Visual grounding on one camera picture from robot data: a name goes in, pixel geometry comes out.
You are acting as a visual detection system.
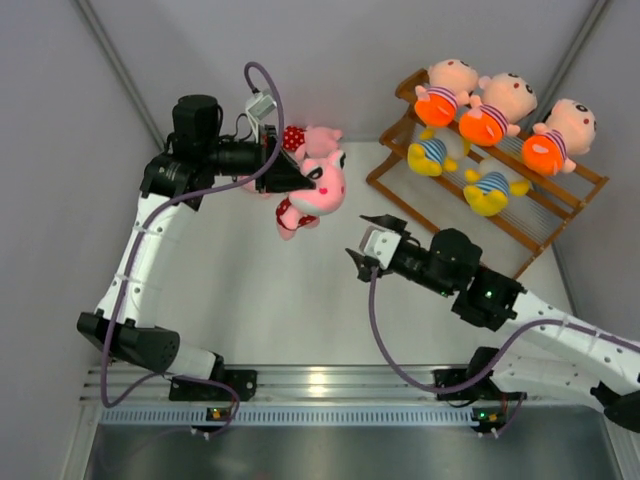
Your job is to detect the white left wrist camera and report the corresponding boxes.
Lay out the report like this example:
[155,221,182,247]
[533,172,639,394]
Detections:
[245,90,277,132]

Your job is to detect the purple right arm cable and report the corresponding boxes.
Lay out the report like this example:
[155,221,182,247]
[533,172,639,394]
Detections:
[368,267,640,396]

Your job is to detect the yellow doll blue striped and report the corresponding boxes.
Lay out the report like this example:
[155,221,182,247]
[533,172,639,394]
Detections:
[407,128,471,177]
[463,157,531,217]

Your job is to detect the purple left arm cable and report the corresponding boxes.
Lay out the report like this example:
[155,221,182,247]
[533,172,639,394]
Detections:
[101,61,286,409]

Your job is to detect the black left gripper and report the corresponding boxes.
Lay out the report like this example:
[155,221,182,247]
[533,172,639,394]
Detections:
[201,124,314,194]

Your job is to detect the brown wooden toy shelf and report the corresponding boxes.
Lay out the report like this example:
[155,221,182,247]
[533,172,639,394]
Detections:
[366,69,609,278]

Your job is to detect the aluminium mounting rail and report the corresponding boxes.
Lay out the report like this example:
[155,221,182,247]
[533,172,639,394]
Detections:
[80,356,604,410]

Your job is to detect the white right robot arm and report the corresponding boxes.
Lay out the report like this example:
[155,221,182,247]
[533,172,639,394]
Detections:
[349,215,639,432]

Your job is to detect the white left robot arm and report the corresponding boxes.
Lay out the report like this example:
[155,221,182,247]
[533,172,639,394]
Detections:
[77,90,315,400]

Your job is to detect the pink pig doll front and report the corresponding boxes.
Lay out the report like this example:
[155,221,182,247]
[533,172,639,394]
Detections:
[234,176,271,199]

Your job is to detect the large boy doll orange shorts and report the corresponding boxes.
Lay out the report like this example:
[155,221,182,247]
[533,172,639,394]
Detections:
[414,59,479,128]

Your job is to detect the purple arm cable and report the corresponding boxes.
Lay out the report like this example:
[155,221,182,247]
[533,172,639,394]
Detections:
[101,61,286,409]
[368,267,640,396]

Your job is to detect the boy doll orange shorts front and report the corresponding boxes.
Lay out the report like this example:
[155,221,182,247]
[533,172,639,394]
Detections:
[521,98,597,176]

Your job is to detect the pink pig doll facing up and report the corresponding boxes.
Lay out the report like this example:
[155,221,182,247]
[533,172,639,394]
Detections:
[275,150,346,241]

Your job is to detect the yellow doll blue striped front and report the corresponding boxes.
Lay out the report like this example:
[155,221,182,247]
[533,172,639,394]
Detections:
[407,128,471,177]

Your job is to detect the pink pig doll back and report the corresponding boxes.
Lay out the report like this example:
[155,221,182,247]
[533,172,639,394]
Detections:
[283,126,343,163]

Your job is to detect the grey slotted cable duct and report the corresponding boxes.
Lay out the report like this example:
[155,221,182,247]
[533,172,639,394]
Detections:
[100,404,479,427]

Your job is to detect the pink pig doll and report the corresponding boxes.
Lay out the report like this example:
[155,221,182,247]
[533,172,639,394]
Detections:
[234,176,271,199]
[283,126,343,163]

